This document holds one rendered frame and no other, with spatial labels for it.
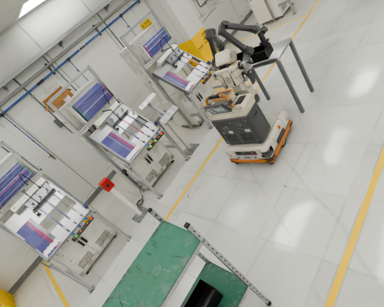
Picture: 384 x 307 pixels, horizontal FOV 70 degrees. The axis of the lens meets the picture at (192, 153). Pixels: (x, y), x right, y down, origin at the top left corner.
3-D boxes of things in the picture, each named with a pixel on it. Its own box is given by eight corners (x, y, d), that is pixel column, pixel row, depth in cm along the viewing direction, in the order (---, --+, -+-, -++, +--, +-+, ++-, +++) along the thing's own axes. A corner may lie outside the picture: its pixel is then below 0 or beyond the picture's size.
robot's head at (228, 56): (228, 62, 285) (228, 47, 285) (214, 67, 301) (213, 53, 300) (238, 63, 295) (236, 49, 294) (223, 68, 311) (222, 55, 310)
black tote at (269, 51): (228, 71, 345) (224, 64, 339) (234, 63, 352) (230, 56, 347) (268, 59, 302) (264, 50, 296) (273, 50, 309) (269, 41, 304)
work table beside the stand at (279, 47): (303, 112, 341) (277, 59, 302) (256, 119, 393) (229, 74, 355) (314, 89, 361) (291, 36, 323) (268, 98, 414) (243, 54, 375)
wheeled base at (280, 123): (275, 164, 302) (265, 149, 289) (231, 164, 349) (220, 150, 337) (294, 122, 332) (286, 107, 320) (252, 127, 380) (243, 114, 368)
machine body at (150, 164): (177, 159, 450) (153, 132, 420) (151, 192, 422) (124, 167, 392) (156, 156, 500) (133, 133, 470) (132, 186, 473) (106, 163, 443)
